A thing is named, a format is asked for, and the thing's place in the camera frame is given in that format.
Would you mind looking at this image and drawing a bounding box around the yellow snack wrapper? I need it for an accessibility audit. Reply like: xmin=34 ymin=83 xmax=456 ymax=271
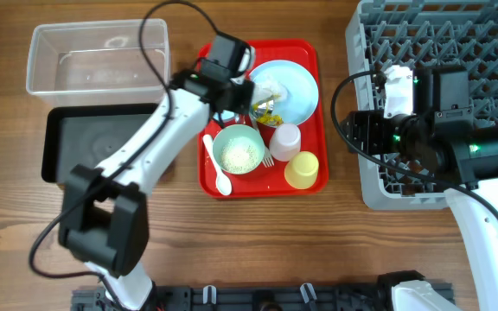
xmin=249 ymin=74 xmax=288 ymax=127

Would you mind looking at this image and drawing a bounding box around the green bowl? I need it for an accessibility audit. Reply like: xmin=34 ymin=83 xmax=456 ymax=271
xmin=212 ymin=124 xmax=265 ymax=175

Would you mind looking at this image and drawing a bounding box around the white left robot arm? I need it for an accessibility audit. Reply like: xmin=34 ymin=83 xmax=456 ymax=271
xmin=58 ymin=69 xmax=255 ymax=310

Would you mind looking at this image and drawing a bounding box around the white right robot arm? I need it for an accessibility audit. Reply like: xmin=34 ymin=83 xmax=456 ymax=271
xmin=334 ymin=66 xmax=498 ymax=310

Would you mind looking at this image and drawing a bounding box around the grey dishwasher rack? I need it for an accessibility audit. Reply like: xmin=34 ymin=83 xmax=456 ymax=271
xmin=345 ymin=0 xmax=498 ymax=210

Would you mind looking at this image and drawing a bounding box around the clear plastic waste bin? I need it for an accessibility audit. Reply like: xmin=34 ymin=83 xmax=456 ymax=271
xmin=26 ymin=19 xmax=171 ymax=107

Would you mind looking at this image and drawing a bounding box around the light blue bowl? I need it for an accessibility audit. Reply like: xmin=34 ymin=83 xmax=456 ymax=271
xmin=213 ymin=111 xmax=239 ymax=124

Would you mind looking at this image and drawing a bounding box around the light blue plate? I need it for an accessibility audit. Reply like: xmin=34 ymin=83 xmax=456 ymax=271
xmin=250 ymin=60 xmax=319 ymax=125

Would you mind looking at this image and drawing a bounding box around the white plastic cup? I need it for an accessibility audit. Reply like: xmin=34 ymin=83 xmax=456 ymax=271
xmin=269 ymin=124 xmax=301 ymax=162

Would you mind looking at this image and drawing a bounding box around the red serving tray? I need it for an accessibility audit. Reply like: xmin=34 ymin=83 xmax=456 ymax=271
xmin=197 ymin=39 xmax=329 ymax=199

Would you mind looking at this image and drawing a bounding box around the white plastic fork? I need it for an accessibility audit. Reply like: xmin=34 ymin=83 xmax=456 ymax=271
xmin=251 ymin=118 xmax=274 ymax=168

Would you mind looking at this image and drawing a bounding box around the white plastic spoon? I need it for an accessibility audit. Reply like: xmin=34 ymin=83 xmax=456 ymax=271
xmin=202 ymin=134 xmax=233 ymax=196

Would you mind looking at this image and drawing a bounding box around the yellow plastic cup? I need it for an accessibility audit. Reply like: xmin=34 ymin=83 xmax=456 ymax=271
xmin=284 ymin=151 xmax=319 ymax=189

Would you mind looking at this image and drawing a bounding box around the black rectangular tray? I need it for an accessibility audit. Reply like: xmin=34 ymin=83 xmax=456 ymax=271
xmin=41 ymin=103 xmax=157 ymax=184

